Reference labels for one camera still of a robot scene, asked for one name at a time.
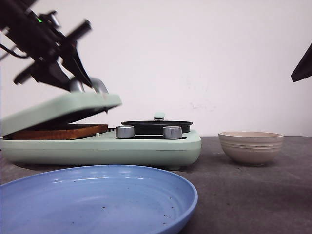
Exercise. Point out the white bread slice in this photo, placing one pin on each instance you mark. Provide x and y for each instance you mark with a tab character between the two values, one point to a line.
62	132

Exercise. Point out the left silver control knob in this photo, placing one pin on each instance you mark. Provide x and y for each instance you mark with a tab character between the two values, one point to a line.
125	132

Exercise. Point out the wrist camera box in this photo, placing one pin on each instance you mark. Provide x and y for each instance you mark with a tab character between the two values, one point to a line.
79	31

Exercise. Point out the breakfast maker hinged lid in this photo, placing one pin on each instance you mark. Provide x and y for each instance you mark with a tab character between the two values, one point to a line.
67	108

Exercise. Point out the silver control knob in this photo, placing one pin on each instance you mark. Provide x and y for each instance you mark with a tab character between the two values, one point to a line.
125	132
172	132

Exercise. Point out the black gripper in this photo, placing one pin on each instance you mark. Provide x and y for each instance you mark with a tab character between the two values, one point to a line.
44	44

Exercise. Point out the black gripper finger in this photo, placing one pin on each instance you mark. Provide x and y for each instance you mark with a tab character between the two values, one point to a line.
304	68

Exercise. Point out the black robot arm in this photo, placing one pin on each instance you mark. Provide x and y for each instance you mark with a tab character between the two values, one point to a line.
26	4

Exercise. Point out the beige ribbed bowl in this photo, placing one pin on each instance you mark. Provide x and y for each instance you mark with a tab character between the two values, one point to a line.
251	148

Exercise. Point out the blue plate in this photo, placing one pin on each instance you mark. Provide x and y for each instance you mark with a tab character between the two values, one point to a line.
106	199

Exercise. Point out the mint green breakfast maker base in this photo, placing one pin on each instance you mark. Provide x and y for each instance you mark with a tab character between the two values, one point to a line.
105	148

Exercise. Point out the right silver control knob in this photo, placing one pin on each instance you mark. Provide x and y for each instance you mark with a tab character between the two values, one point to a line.
172	132

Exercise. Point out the black frying pan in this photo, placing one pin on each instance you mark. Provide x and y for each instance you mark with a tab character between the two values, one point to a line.
155	127

